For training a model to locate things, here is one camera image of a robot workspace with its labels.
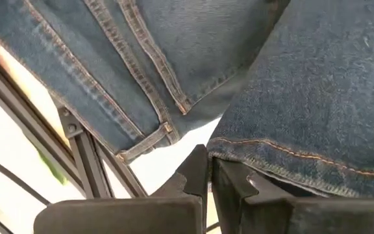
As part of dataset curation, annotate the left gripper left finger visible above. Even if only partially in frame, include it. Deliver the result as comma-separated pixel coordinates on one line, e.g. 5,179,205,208
33,144,209,234

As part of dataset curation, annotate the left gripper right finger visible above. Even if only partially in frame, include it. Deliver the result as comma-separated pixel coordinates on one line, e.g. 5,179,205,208
211,157,374,234

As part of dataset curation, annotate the black garment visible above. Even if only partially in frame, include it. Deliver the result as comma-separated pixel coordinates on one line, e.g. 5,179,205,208
0,0,374,199

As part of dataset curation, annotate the black metal table frame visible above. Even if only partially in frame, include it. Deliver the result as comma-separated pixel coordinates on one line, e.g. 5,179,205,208
0,48,149,234

